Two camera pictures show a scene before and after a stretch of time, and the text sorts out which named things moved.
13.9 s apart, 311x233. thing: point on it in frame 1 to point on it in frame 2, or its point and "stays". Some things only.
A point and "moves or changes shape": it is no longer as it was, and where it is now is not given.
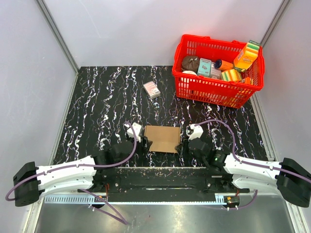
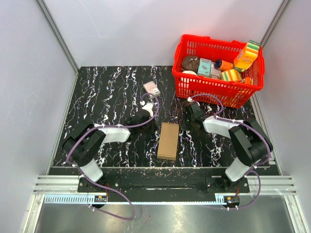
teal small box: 204,67 stays
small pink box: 151,90 stays
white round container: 189,72 stays
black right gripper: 182,148 to 184,125
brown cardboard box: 164,139 moves or changes shape
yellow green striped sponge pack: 232,75 stays
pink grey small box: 215,73 stays
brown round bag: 190,63 stays
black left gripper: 143,149 to 153,126
